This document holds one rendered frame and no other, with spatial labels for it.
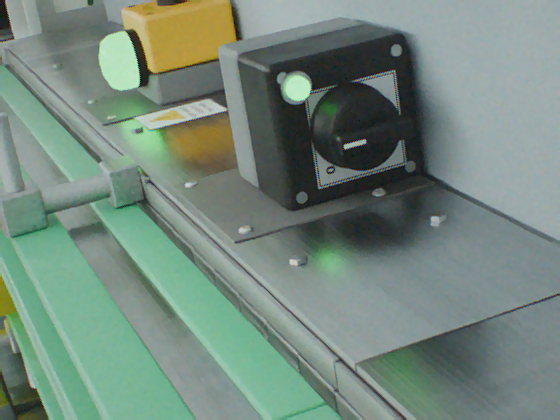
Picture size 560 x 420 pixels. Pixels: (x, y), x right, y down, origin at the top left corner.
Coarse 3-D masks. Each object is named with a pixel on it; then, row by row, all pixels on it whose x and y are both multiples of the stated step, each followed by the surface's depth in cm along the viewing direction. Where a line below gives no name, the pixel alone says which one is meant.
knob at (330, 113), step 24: (336, 96) 56; (360, 96) 55; (384, 96) 56; (312, 120) 57; (336, 120) 55; (360, 120) 56; (384, 120) 56; (408, 120) 55; (336, 144) 55; (360, 144) 54; (384, 144) 55; (360, 168) 56
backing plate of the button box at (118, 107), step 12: (108, 96) 90; (120, 96) 89; (132, 96) 88; (144, 96) 88; (204, 96) 85; (216, 96) 84; (84, 108) 87; (96, 108) 87; (108, 108) 86; (120, 108) 85; (132, 108) 85; (144, 108) 84; (156, 108) 83; (168, 108) 83; (96, 120) 83; (108, 120) 82; (120, 120) 82
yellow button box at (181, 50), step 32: (160, 0) 85; (192, 0) 85; (224, 0) 83; (160, 32) 82; (192, 32) 83; (224, 32) 84; (160, 64) 83; (192, 64) 84; (160, 96) 83; (192, 96) 84
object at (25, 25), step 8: (8, 0) 141; (16, 0) 141; (24, 0) 126; (32, 0) 127; (8, 8) 142; (16, 8) 142; (24, 8) 142; (32, 8) 127; (16, 16) 142; (24, 16) 142; (32, 16) 127; (16, 24) 142; (24, 24) 142; (32, 24) 127; (16, 32) 142; (24, 32) 142; (32, 32) 127; (40, 32) 129
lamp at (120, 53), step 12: (108, 36) 84; (120, 36) 84; (132, 36) 84; (108, 48) 83; (120, 48) 83; (132, 48) 83; (108, 60) 83; (120, 60) 83; (132, 60) 83; (144, 60) 84; (108, 72) 84; (120, 72) 83; (132, 72) 84; (144, 72) 84; (120, 84) 84; (132, 84) 85; (144, 84) 85
